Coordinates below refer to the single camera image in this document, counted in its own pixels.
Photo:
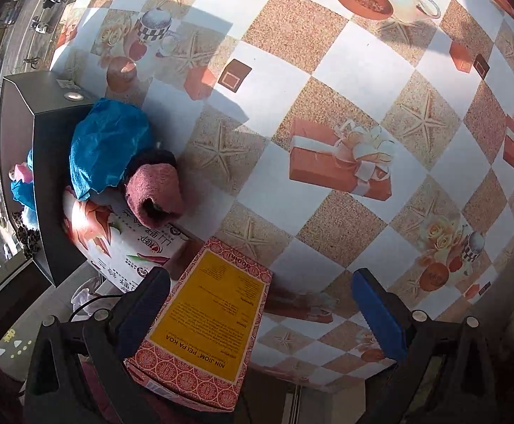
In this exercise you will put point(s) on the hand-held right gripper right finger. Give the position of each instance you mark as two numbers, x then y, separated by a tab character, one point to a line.
382	313

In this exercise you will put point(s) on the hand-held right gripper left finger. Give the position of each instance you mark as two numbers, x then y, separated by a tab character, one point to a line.
144	313

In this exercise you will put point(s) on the leopard print scrunchie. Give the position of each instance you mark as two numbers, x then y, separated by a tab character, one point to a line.
27	236

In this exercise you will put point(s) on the light blue fluffy plush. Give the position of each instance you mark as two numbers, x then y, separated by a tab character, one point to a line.
23	194

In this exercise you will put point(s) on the black storage box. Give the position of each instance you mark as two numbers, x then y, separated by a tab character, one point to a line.
49	150

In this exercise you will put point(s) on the red and yellow carton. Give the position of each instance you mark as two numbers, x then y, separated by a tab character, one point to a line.
212	309

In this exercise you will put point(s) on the white floral printed packet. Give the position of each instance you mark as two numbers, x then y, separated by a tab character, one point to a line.
106	234

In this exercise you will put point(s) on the maroon rolled sock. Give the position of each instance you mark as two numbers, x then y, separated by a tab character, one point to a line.
155	190

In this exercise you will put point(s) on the dark cloth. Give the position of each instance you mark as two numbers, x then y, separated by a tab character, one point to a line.
153	159

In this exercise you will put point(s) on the blue mesh cloth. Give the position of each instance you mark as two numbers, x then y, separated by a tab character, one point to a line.
106	145

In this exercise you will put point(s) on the printed checked tablecloth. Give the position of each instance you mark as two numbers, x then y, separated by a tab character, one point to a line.
327	97

